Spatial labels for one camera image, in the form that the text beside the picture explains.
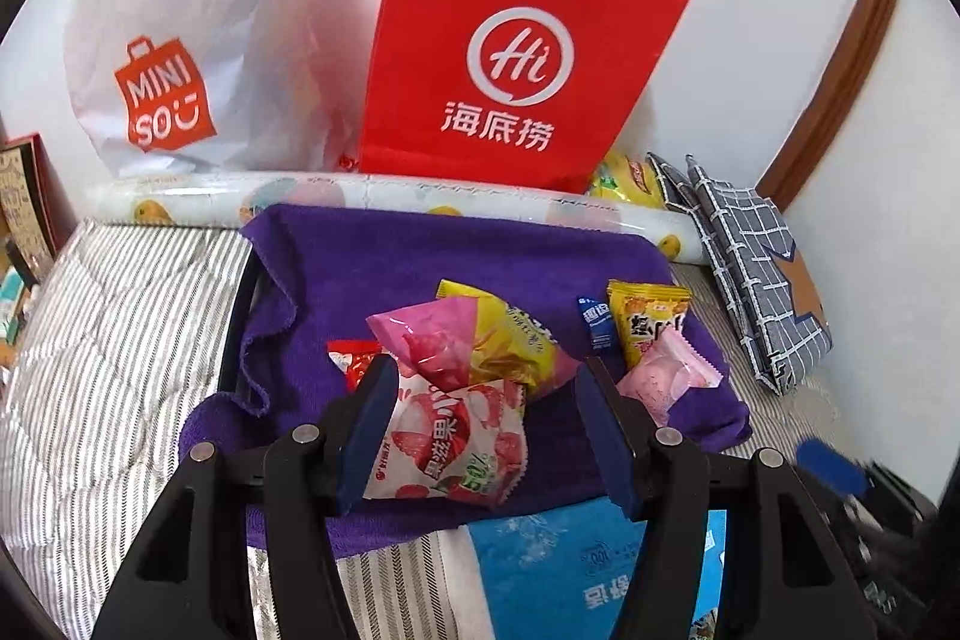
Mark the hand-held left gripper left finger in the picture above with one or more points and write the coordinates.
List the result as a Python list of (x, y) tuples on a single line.
[(371, 430)]

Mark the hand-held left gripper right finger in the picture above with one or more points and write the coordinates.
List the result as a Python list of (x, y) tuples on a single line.
[(607, 445)]

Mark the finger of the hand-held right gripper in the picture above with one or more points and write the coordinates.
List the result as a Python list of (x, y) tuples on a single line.
[(829, 464)]

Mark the red gold-print snack packet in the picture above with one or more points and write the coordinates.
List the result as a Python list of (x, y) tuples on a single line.
[(352, 359)]

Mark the white strawberry snack packet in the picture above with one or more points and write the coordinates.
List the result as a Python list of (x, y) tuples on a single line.
[(450, 445)]

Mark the pale pink snack packet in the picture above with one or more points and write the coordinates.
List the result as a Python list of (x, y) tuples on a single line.
[(664, 381)]

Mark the bright pink snack packet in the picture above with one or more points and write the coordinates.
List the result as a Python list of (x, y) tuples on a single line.
[(427, 340)]

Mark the small blue snack packet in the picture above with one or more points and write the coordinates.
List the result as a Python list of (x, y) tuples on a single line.
[(596, 323)]

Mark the orange yellow snack packet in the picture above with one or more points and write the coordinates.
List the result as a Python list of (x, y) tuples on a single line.
[(649, 317)]

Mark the blue tissue pack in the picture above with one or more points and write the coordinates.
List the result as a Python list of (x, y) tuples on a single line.
[(555, 572)]

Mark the purple towel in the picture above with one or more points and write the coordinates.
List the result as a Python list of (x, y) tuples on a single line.
[(412, 250)]

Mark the grey checked fabric bag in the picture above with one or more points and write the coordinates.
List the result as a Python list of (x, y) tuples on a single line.
[(750, 250)]

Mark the yellow snack bag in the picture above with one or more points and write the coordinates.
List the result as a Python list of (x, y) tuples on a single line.
[(626, 179)]

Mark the grey striped bedsheet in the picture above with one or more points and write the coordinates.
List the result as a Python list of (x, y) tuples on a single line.
[(112, 347)]

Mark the rolled printed plastic sheet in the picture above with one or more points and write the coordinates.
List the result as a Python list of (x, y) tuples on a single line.
[(225, 194)]

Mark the teal box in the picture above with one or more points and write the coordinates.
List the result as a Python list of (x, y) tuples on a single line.
[(13, 306)]

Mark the dark red box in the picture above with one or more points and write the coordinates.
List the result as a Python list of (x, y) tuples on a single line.
[(37, 190)]

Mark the black tray frame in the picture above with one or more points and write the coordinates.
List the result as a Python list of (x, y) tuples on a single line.
[(238, 340)]

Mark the brown wooden door frame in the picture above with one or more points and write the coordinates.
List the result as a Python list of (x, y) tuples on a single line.
[(847, 70)]

